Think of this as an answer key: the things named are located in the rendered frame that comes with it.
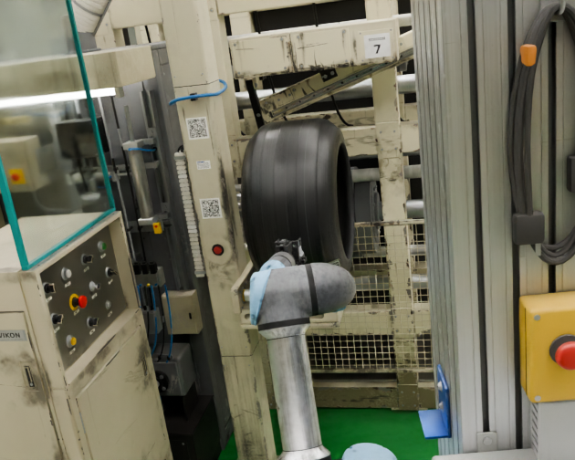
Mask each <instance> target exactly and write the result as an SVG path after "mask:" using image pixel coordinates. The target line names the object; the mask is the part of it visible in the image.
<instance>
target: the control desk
mask: <svg viewBox="0 0 575 460"><path fill-rule="evenodd" d="M140 306H141V302H140V297H139V293H138V289H137V284H136V279H135V276H134V271H133V266H132V262H131V254H130V249H129V245H128V241H127V236H126V232H125V227H124V223H123V219H122V214H121V211H114V212H113V213H111V214H109V215H108V216H106V217H105V218H103V219H102V220H100V221H99V222H97V223H96V224H94V225H93V226H92V227H91V228H89V229H88V230H86V231H85V232H83V233H82V234H80V235H78V236H77V237H75V238H74V239H73V240H71V241H70V242H68V243H67V244H65V245H64V246H62V247H60V248H59V249H58V250H57V251H55V252H54V253H53V254H51V255H50V256H48V257H46V258H45V259H43V260H42V261H40V262H39V263H37V264H36V265H34V266H33V267H31V268H30V269H28V270H22V268H21V266H20V262H19V258H18V254H17V252H16V245H15V241H14V238H13V235H12V231H11V227H10V225H6V226H4V227H2V228H1V229H0V460H173V455H172V450H171V446H170V441H169V437H168V433H167V428H166V423H165V420H164V415H163V410H162V403H161V398H160V394H159V389H158V385H157V381H156V376H155V371H154V368H153V363H152V355H151V351H150V346H149V341H148V337H147V333H146V329H145V324H144V319H143V315H142V311H141V308H140Z"/></svg>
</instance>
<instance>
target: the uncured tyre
mask: <svg viewBox="0 0 575 460"><path fill-rule="evenodd" d="M241 206H242V217H243V226H244V232H245V237H246V245H247V249H248V252H249V255H250V258H251V261H252V263H253V265H254V267H255V269H256V272H259V271H260V269H261V267H262V266H263V265H264V264H265V263H266V262H267V261H268V260H269V259H270V258H271V257H272V256H273V255H274V254H275V253H276V249H275V242H276V241H277V240H278V239H279V242H280V241H281V240H282V239H287V240H289V241H297V240H298V239H299V238H301V249H302V251H303V252H304V254H305V256H306V257H307V262H305V264H302V265H306V264H310V263H328V262H331V261H334V260H336V259H340V264H341V267H343V268H344V269H346V270H347V271H348V272H350V267H351V263H352V256H353V246H354V197H353V186H352V178H351V170H350V160H349V155H348V151H347V146H346V142H345V140H344V136H343V134H342V131H341V130H340V129H339V128H338V127H337V126H336V125H334V124H333V123H332V122H330V121H329V120H325V119H321V118H315V119H304V120H286V121H276V122H270V123H268V124H266V125H263V126H261V127H260V128H259V129H258V131H257V132H256V133H255V134H254V136H253V137H252V138H251V139H250V141H249V142H248V144H247V146H246V151H245V155H244V159H243V166H242V176H241Z"/></svg>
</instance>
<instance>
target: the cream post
mask: <svg viewBox="0 0 575 460"><path fill-rule="evenodd" d="M159 6H160V10H161V16H162V26H163V31H164V36H165V42H166V46H167V52H168V58H169V63H170V68H171V73H172V83H173V86H174V94H175V98H176V99H177V98H180V97H185V96H190V94H191V93H193V92H197V94H204V93H214V92H217V91H219V90H220V84H219V80H218V79H219V78H218V72H217V65H216V60H215V53H214V42H213V37H212V30H211V25H210V18H209V13H208V6H207V1H206V0H159ZM176 105H177V110H178V115H179V121H180V125H181V131H182V136H183V146H184V151H185V157H186V162H187V167H188V173H189V178H190V183H191V188H192V194H193V203H194V209H195V214H196V219H197V224H198V230H199V236H200V240H201V246H202V251H203V257H204V266H205V272H206V275H207V281H208V287H209V293H210V299H211V303H212V309H213V314H214V324H215V329H216V335H217V339H218V345H219V350H220V355H221V361H222V366H223V372H224V376H225V387H226V392H227V397H228V402H229V408H230V414H231V418H232V424H233V429H234V434H235V443H236V450H237V454H238V460H277V454H276V448H275V442H274V435H273V430H272V423H271V418H270V411H269V406H268V399H267V388H266V382H265V376H264V370H263V364H262V358H261V352H260V346H259V341H258V334H257V329H241V322H240V316H239V314H235V313H234V310H233V304H232V299H231V293H230V290H231V288H232V286H233V285H234V284H235V282H236V281H237V280H238V278H239V277H240V276H241V274H242V273H243V271H244V270H245V268H246V266H247V262H246V251H245V245H244V239H243V233H242V227H241V221H240V215H239V209H238V203H237V197H236V191H235V179H234V174H233V167H232V162H231V155H230V150H229V143H228V138H227V131H226V126H225V115H224V108H223V102H222V96H221V94H220V95H218V96H212V97H202V98H198V100H196V101H191V99H186V100H181V101H177V102H176ZM198 117H206V120H207V126H208V132H209V138H208V139H198V140H189V136H188V130H187V125H186V119H189V118H198ZM199 161H210V164H211V169H202V170H198V169H197V164H196V162H199ZM207 198H219V200H220V205H221V211H222V217H223V218H208V219H203V216H202V210H201V205H200V200H199V199H207ZM216 246H220V247H221V248H222V252H221V254H216V253H215V252H214V248H215V247H216Z"/></svg>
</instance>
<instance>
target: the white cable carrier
mask: <svg viewBox="0 0 575 460"><path fill-rule="evenodd" d="M174 156H185V151H184V150H183V152H181V151H179V152H176V153H175V154H174ZM176 161H178V162H176V165H179V166H177V170H179V171H178V174H179V175H178V178H179V179H180V178H182V179H180V180H179V183H180V187H182V188H181V191H182V195H183V204H184V206H183V208H185V209H184V212H185V213H186V214H185V216H187V217H186V221H188V222H187V224H188V226H187V228H188V229H189V230H188V233H190V234H189V237H191V238H190V241H192V242H191V243H190V244H191V249H192V253H193V257H194V259H193V261H195V262H194V265H195V267H194V268H195V269H196V270H195V271H205V266H204V257H203V251H202V246H201V240H200V236H199V230H198V224H197V219H196V214H195V209H194V203H193V194H192V188H191V183H190V178H189V173H188V167H187V162H186V159H183V160H176Z"/></svg>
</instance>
